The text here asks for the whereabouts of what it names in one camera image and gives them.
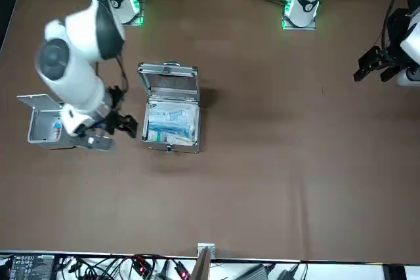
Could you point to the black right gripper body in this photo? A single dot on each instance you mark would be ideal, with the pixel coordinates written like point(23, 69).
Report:
point(113, 122)

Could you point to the black box adapter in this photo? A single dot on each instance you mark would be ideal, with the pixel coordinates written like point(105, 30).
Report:
point(393, 273)

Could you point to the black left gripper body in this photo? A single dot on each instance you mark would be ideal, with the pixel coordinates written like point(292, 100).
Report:
point(395, 57)

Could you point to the aluminium post with bracket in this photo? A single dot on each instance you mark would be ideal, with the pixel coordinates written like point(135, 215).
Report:
point(201, 267)

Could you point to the black labelled power adapter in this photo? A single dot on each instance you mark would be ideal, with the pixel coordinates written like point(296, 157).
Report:
point(29, 267)

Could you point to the small black power adapter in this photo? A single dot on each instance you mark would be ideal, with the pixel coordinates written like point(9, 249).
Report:
point(288, 273)

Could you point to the white gauze packet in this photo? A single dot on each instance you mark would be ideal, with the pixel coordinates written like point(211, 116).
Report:
point(177, 141)

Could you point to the grey power adapter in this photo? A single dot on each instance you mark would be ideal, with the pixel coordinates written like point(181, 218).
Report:
point(257, 271)

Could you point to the blue printed supply packet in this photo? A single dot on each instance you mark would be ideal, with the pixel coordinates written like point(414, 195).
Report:
point(174, 116)

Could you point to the silver aluminium medical kit case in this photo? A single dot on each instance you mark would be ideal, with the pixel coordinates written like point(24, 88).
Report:
point(170, 83)

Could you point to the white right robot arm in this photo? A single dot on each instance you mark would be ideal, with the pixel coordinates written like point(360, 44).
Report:
point(75, 73)

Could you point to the black device with red light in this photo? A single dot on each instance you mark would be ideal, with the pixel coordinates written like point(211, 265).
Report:
point(182, 270)
point(141, 265)

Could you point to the blue white swab packet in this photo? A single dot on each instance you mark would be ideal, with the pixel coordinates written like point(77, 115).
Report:
point(58, 129)

